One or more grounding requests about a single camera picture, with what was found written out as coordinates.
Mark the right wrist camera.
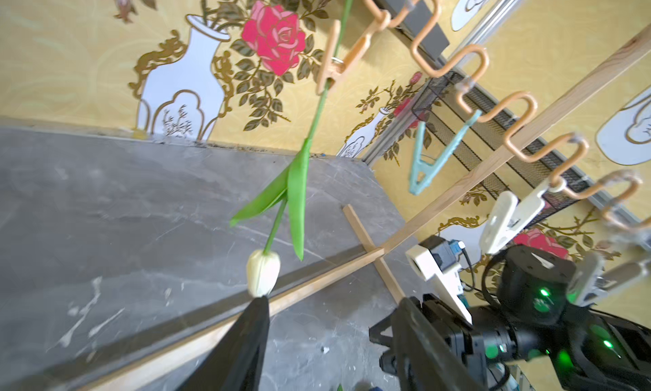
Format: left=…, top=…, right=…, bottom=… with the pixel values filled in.
left=405, top=235, right=473, bottom=325

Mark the orange clothes peg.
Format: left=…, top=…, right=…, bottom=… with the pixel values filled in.
left=316, top=9, right=391, bottom=95

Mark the white clothes peg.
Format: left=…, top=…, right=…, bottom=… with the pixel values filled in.
left=479, top=178, right=567, bottom=255

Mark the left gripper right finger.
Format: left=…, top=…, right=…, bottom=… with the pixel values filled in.
left=391, top=298, right=486, bottom=391

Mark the orange curved clip hanger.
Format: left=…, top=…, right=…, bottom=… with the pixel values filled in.
left=362, top=0, right=651, bottom=234

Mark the wooden clothes rack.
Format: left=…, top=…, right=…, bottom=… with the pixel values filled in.
left=84, top=26, right=650, bottom=390

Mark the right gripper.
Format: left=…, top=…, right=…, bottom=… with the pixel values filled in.
left=369, top=294, right=519, bottom=390

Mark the grey clothes peg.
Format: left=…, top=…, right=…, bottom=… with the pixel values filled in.
left=566, top=251, right=650, bottom=307

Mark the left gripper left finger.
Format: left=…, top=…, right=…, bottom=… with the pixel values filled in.
left=178, top=296, right=271, bottom=391

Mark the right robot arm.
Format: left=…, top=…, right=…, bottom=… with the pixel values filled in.
left=369, top=245, right=650, bottom=390

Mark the white tulip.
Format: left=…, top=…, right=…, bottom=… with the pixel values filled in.
left=228, top=0, right=358, bottom=299

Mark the black wire mesh basket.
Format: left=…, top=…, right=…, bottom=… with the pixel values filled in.
left=411, top=71, right=589, bottom=226

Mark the teal clothes peg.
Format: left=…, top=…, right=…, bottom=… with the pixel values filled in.
left=409, top=110, right=482, bottom=196

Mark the dark grey plastic tray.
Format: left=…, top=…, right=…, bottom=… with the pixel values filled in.
left=374, top=0, right=450, bottom=61

